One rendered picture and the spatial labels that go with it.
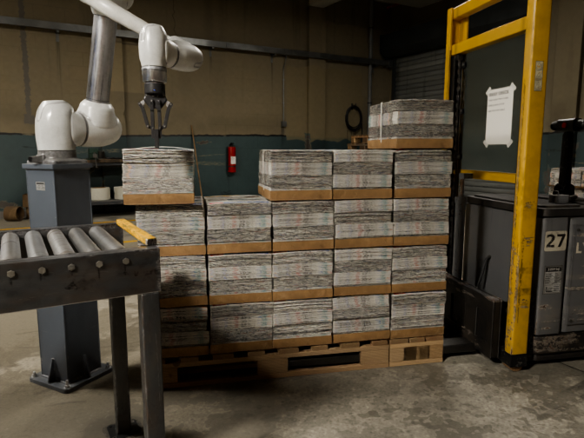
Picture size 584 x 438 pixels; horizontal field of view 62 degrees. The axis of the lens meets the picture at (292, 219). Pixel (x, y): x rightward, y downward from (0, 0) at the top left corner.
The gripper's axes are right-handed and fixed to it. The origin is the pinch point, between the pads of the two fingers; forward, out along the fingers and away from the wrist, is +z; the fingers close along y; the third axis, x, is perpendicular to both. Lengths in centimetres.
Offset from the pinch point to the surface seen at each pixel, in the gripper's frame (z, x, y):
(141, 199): 24.5, -13.5, 8.0
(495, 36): -51, -28, -160
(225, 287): 65, -18, -26
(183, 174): 14.3, -13.9, -9.5
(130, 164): 10.2, -14.1, 11.5
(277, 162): 10, -18, -50
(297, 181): 18, -18, -59
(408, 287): 70, -18, -114
